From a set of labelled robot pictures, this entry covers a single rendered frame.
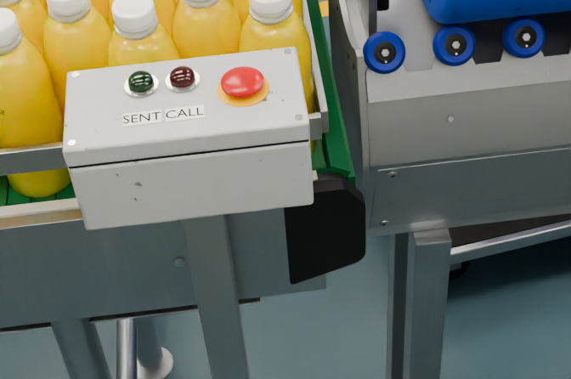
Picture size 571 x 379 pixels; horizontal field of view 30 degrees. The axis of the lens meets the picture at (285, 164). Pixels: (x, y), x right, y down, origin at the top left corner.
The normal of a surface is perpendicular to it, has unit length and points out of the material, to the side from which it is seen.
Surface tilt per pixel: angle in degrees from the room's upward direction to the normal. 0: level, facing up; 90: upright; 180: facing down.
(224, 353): 90
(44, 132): 90
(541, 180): 110
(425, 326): 90
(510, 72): 52
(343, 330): 0
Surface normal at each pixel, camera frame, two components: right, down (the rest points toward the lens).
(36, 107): 0.72, 0.47
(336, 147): 0.45, -0.66
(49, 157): 0.11, 0.71
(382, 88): 0.05, 0.13
